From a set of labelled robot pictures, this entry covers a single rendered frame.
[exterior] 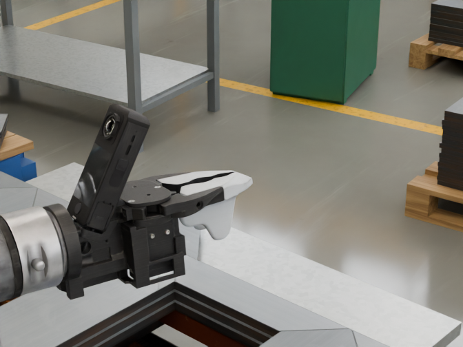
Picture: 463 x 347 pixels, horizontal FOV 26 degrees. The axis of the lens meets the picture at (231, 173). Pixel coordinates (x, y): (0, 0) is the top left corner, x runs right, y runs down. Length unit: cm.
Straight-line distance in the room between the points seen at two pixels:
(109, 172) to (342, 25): 427
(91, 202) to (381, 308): 128
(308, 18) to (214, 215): 424
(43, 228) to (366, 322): 126
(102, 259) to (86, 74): 414
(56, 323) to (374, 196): 262
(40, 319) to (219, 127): 319
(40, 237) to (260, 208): 330
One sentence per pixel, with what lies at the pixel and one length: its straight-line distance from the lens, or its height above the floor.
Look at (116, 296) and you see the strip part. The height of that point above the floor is 87.
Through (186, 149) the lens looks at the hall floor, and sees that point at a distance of 472.
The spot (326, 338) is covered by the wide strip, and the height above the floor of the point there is 87.
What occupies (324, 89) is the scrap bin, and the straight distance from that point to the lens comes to 527.
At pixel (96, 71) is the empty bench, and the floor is 23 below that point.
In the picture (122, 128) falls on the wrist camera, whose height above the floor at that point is 154.
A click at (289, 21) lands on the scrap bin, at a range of 523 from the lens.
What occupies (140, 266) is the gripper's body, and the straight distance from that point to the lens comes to 94.
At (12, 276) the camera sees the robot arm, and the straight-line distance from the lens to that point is 89.
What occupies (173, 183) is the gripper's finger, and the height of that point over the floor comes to 146.
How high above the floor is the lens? 188
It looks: 25 degrees down
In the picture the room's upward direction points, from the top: straight up
